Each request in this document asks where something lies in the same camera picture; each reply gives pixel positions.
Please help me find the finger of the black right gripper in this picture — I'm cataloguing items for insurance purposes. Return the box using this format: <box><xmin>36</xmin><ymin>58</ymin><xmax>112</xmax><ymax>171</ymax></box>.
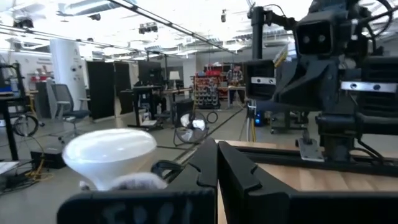
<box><xmin>307</xmin><ymin>60</ymin><xmax>340</xmax><ymax>110</ymax></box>
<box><xmin>273</xmin><ymin>60</ymin><xmax>308</xmax><ymax>110</ymax></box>

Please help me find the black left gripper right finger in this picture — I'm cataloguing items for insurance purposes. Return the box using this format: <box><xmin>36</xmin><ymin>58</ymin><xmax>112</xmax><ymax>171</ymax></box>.
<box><xmin>217</xmin><ymin>141</ymin><xmax>398</xmax><ymax>224</ymax></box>

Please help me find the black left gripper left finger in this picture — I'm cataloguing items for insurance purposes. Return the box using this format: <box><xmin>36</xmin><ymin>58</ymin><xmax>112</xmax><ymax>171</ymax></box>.
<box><xmin>57</xmin><ymin>138</ymin><xmax>218</xmax><ymax>224</ymax></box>

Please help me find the grey lamp base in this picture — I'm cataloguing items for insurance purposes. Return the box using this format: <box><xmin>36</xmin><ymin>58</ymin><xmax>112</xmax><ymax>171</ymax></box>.
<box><xmin>79</xmin><ymin>172</ymin><xmax>169</xmax><ymax>191</ymax></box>

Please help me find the blue-lit device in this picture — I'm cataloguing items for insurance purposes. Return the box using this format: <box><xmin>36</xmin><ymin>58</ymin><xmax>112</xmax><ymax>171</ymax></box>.
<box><xmin>247</xmin><ymin>99</ymin><xmax>265</xmax><ymax>127</ymax></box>

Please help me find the person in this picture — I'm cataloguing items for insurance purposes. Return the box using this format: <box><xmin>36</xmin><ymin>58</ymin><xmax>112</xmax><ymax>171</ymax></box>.
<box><xmin>226</xmin><ymin>63</ymin><xmax>246</xmax><ymax>108</ymax></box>

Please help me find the white work table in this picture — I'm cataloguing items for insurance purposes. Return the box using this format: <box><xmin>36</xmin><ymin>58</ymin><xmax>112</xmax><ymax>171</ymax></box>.
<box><xmin>217</xmin><ymin>86</ymin><xmax>246</xmax><ymax>108</ymax></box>

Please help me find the white light bulb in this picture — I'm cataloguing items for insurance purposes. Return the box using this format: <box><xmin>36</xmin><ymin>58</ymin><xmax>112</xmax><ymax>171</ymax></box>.
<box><xmin>62</xmin><ymin>128</ymin><xmax>158</xmax><ymax>191</ymax></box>

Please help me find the black pole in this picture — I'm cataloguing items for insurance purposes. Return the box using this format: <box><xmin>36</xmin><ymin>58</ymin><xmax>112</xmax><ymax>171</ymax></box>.
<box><xmin>251</xmin><ymin>5</ymin><xmax>298</xmax><ymax>60</ymax></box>

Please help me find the silver metal mounting plate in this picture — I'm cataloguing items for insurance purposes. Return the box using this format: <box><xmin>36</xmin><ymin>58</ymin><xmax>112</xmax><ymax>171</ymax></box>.
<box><xmin>297</xmin><ymin>136</ymin><xmax>326</xmax><ymax>163</ymax></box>

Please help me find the shelf with red bins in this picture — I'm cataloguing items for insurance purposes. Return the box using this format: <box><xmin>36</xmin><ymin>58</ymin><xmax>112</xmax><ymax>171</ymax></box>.
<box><xmin>193</xmin><ymin>63</ymin><xmax>233</xmax><ymax>110</ymax></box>

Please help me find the round floor fan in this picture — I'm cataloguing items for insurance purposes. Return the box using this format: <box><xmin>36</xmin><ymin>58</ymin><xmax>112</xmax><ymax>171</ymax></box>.
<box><xmin>173</xmin><ymin>111</ymin><xmax>210</xmax><ymax>147</ymax></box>

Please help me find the black floor box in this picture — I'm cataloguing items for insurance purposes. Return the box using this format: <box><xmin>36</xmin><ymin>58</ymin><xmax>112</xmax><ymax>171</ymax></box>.
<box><xmin>30</xmin><ymin>146</ymin><xmax>68</xmax><ymax>170</ymax></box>

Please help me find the black desk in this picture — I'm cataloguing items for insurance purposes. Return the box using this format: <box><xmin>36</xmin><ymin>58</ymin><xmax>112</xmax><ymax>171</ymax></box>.
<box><xmin>119</xmin><ymin>85</ymin><xmax>193</xmax><ymax>130</ymax></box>

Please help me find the white shade table lamp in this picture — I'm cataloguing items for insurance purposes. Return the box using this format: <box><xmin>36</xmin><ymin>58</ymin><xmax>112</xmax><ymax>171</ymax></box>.
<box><xmin>169</xmin><ymin>70</ymin><xmax>181</xmax><ymax>90</ymax></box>

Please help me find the black partition panel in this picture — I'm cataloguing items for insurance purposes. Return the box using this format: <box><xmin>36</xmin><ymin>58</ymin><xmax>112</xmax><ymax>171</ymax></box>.
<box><xmin>114</xmin><ymin>61</ymin><xmax>132</xmax><ymax>114</ymax></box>
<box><xmin>86</xmin><ymin>60</ymin><xmax>116</xmax><ymax>121</ymax></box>

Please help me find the grey office chair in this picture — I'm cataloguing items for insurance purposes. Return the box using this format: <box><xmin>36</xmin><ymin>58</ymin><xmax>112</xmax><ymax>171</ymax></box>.
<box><xmin>49</xmin><ymin>83</ymin><xmax>93</xmax><ymax>141</ymax></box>

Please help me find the black monitor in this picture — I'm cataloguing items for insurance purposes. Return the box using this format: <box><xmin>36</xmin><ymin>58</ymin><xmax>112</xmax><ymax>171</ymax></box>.
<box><xmin>137</xmin><ymin>60</ymin><xmax>164</xmax><ymax>86</ymax></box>

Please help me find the black ceiling spotlight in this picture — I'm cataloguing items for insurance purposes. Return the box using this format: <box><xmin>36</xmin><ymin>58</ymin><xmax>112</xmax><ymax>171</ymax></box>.
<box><xmin>12</xmin><ymin>17</ymin><xmax>35</xmax><ymax>29</ymax></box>
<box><xmin>138</xmin><ymin>22</ymin><xmax>159</xmax><ymax>34</ymax></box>

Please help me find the black side table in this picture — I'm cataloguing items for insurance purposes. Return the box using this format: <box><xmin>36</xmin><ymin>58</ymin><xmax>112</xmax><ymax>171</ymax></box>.
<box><xmin>0</xmin><ymin>62</ymin><xmax>41</xmax><ymax>162</ymax></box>

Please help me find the white round column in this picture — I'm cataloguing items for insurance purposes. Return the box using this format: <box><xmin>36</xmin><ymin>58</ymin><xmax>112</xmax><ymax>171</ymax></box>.
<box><xmin>49</xmin><ymin>39</ymin><xmax>88</xmax><ymax>110</ymax></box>

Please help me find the black frame bracket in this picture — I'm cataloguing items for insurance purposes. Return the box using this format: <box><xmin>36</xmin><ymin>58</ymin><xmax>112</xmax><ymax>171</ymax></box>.
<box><xmin>150</xmin><ymin>159</ymin><xmax>187</xmax><ymax>183</ymax></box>

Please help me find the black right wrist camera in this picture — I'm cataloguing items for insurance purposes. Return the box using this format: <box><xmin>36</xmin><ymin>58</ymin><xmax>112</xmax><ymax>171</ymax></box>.
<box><xmin>294</xmin><ymin>11</ymin><xmax>341</xmax><ymax>58</ymax></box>

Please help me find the black aluminium table frame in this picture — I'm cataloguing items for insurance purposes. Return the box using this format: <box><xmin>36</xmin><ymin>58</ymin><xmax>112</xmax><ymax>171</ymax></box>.
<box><xmin>217</xmin><ymin>139</ymin><xmax>398</xmax><ymax>178</ymax></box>

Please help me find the black cable coil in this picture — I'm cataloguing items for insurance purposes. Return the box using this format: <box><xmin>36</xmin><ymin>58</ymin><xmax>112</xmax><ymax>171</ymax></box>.
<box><xmin>206</xmin><ymin>111</ymin><xmax>220</xmax><ymax>124</ymax></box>

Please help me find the yellow floor cable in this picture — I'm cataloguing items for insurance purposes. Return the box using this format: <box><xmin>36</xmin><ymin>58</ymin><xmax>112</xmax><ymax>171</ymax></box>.
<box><xmin>24</xmin><ymin>155</ymin><xmax>55</xmax><ymax>183</ymax></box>

